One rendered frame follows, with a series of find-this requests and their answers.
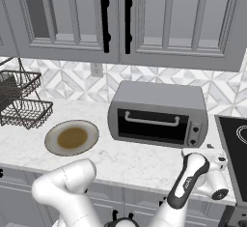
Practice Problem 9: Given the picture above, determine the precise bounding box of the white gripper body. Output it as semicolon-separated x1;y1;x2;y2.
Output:
180;147;228;161

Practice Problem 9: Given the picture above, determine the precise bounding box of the black glass toaster oven door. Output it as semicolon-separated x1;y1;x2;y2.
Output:
116;107;190;146

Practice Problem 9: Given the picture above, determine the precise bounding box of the grey toaster oven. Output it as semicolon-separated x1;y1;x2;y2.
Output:
107;80;209;150

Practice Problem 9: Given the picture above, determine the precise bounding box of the grey glass-front cupboard door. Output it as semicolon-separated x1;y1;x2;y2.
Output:
119;0;247;73
13;0;121;64

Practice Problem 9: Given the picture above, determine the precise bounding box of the black hob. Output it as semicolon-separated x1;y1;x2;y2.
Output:
214;114;247;204

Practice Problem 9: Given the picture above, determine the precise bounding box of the grey plate with brown centre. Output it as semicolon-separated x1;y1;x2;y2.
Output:
43;119;100;157

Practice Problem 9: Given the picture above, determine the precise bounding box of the grey lower cupboard run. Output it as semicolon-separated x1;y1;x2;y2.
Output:
0;165;228;227

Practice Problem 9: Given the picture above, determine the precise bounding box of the dark grey box in cupboard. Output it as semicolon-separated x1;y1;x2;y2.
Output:
24;0;59;40

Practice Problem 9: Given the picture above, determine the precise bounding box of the grey toaster oven door handle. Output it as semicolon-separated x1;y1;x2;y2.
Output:
123;110;180;128

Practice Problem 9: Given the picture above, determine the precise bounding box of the white wall outlet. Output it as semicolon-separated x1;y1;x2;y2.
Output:
90;62;105;78

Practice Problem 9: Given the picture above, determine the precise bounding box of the black cupboard door handle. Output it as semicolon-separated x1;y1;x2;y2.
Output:
99;0;112;54
123;0;134;55

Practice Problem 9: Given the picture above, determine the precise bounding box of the dark wire two-tier stand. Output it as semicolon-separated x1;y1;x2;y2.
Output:
0;56;54;130

